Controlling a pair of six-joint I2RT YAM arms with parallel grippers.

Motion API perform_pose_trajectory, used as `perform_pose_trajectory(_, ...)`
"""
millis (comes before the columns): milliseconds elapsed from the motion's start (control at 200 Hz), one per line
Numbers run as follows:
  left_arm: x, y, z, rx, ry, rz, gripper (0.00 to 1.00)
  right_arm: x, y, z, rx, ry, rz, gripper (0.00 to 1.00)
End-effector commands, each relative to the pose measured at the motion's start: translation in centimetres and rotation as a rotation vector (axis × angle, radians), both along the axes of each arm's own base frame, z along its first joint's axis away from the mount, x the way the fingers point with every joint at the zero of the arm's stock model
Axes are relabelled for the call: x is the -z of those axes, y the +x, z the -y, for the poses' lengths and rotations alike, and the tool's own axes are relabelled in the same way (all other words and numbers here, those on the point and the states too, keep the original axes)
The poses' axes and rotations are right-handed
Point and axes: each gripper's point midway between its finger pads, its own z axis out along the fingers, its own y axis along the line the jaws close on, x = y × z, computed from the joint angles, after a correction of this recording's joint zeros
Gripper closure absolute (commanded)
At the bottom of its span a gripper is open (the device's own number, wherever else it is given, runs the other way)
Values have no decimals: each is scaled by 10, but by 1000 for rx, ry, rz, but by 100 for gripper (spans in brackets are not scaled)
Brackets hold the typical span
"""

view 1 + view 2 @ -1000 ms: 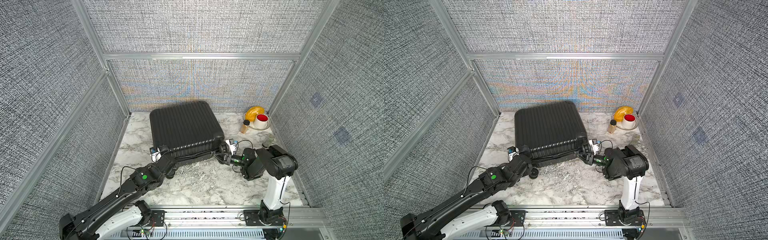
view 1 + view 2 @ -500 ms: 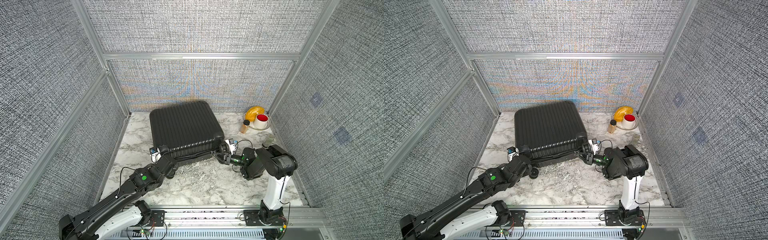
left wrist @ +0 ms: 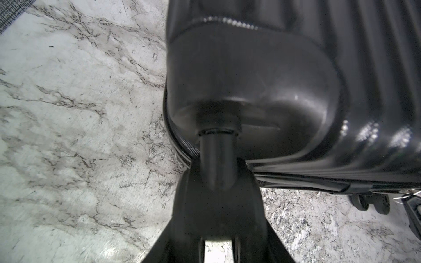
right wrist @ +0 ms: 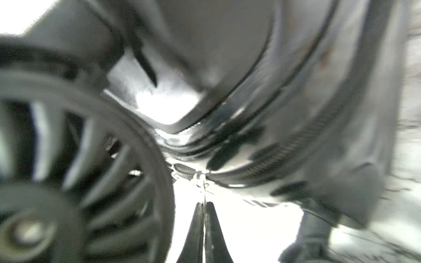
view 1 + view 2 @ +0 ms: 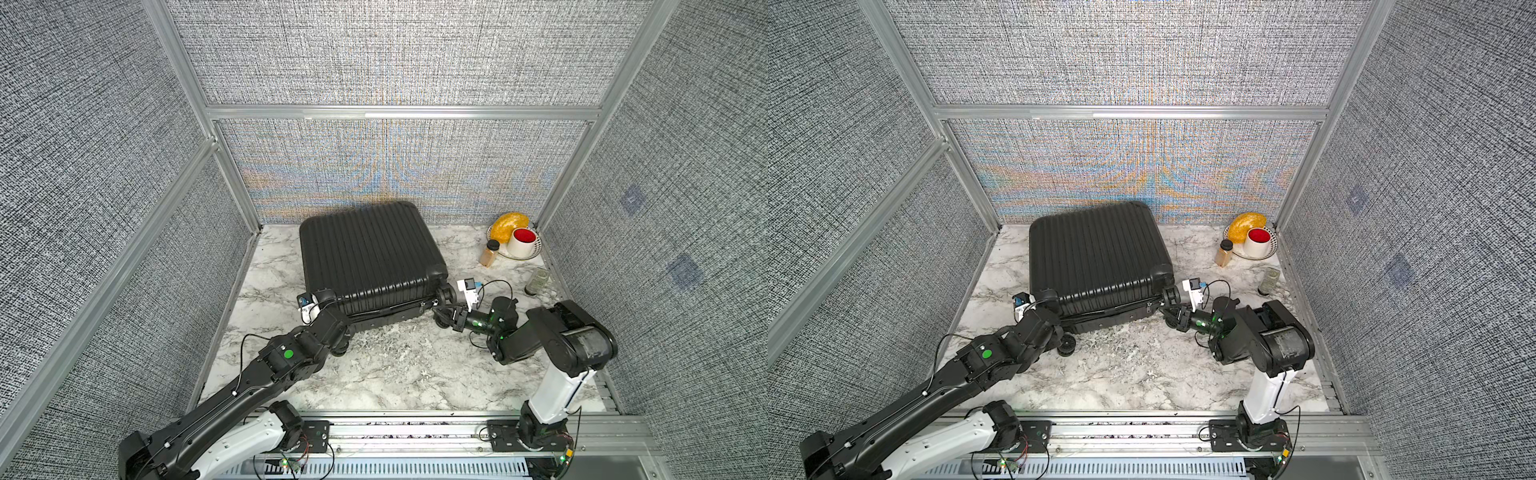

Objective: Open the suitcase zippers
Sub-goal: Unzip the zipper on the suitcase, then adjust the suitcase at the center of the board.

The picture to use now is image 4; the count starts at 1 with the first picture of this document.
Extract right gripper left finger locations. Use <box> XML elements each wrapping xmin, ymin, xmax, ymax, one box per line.
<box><xmin>177</xmin><ymin>203</ymin><xmax>204</xmax><ymax>263</ymax></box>

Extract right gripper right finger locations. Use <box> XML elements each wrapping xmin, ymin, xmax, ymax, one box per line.
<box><xmin>205</xmin><ymin>202</ymin><xmax>233</xmax><ymax>263</ymax></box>

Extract black ribbed hard-shell suitcase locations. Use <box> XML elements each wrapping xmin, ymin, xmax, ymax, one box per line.
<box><xmin>1</xmin><ymin>1</ymin><xmax>411</xmax><ymax>263</ymax></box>

